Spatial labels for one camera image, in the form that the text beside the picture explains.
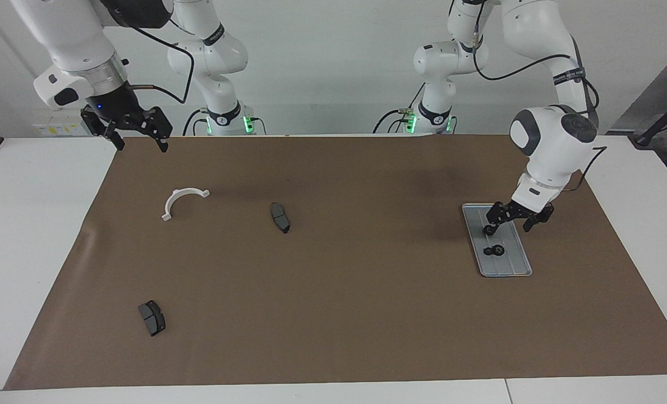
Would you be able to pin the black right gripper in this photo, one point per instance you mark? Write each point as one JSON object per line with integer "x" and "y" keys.
{"x": 111, "y": 106}

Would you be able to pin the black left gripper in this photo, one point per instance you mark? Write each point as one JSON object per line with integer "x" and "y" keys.
{"x": 521, "y": 210}

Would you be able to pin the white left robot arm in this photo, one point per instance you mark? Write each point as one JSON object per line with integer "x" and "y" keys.
{"x": 557, "y": 140}

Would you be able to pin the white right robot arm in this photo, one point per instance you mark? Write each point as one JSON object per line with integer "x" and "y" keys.
{"x": 75, "y": 39}

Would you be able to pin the silver metal tray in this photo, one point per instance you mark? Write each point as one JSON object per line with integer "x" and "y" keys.
{"x": 510, "y": 264}

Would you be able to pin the black stand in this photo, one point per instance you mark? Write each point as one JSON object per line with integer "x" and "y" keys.
{"x": 661, "y": 120}

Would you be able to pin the dark grey brake pad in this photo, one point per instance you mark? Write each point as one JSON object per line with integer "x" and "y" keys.
{"x": 152, "y": 320}
{"x": 280, "y": 219}

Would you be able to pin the brown table mat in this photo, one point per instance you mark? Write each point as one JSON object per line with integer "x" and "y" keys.
{"x": 339, "y": 314}

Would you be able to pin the white wall socket box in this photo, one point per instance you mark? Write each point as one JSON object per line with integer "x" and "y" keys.
{"x": 58, "y": 126}

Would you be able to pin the white curved plastic bracket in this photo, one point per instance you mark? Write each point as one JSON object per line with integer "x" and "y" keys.
{"x": 171, "y": 201}

